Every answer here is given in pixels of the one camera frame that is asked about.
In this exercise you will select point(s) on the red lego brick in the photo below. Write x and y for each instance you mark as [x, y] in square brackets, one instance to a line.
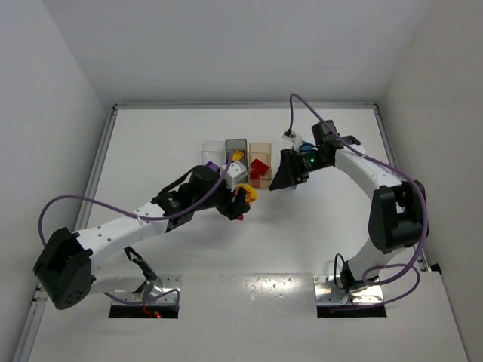
[258, 169]

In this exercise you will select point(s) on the smoke grey plastic container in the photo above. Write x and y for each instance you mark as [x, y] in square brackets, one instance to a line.
[234, 144]

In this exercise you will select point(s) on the aluminium table frame rail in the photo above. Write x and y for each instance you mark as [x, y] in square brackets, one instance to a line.
[30, 329]

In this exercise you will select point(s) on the purple lego brick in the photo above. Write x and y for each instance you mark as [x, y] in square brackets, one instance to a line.
[212, 166]

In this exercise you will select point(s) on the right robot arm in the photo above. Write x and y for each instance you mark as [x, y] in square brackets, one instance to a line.
[396, 215]

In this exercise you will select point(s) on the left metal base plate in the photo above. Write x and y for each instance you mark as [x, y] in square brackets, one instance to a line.
[164, 291]

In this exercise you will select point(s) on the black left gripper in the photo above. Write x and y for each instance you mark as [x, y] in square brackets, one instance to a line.
[229, 206]

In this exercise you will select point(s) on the yellow butterfly lego piece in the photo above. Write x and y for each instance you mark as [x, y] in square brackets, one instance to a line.
[250, 192]

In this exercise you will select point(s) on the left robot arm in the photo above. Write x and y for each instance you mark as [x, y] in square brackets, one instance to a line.
[67, 266]

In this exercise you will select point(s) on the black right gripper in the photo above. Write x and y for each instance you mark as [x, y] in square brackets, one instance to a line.
[294, 170]

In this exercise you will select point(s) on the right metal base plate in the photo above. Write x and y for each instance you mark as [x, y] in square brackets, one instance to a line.
[327, 294]

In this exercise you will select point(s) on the clear plastic container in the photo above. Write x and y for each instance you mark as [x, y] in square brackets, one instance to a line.
[214, 152]

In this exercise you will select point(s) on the metal base plate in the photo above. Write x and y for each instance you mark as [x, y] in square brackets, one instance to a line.
[327, 294]
[164, 291]

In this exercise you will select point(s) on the tan plastic container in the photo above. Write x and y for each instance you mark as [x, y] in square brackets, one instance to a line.
[262, 151]

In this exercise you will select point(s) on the blue plastic container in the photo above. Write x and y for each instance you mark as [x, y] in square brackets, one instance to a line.
[303, 148]

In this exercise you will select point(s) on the yellow lego brick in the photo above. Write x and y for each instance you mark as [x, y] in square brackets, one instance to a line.
[238, 155]

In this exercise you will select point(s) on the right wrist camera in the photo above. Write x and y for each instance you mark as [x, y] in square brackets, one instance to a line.
[296, 140]

